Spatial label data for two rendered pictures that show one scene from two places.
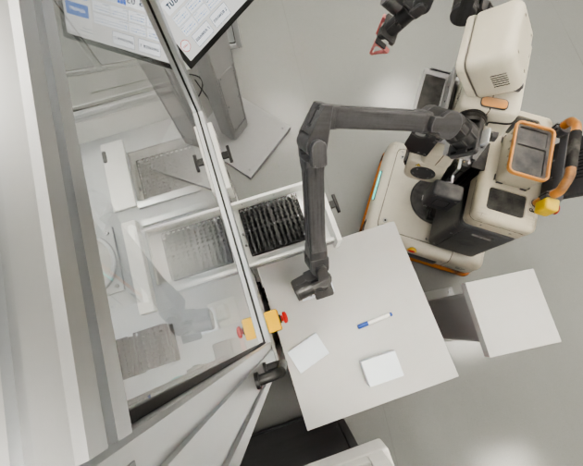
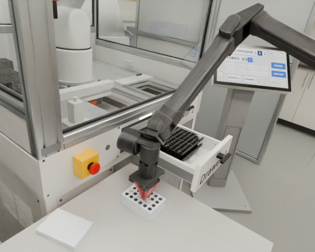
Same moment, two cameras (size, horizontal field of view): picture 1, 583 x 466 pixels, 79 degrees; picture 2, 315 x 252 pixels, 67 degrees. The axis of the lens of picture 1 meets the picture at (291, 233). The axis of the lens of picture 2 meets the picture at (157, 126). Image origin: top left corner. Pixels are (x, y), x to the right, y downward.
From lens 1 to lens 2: 0.97 m
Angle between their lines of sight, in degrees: 54
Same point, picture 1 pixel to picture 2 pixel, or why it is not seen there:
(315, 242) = (174, 98)
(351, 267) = (187, 226)
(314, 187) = (210, 53)
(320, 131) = (243, 15)
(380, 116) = (301, 37)
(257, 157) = (211, 203)
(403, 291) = not seen: outside the picture
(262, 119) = (236, 192)
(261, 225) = not seen: hidden behind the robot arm
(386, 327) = not seen: outside the picture
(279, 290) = (119, 182)
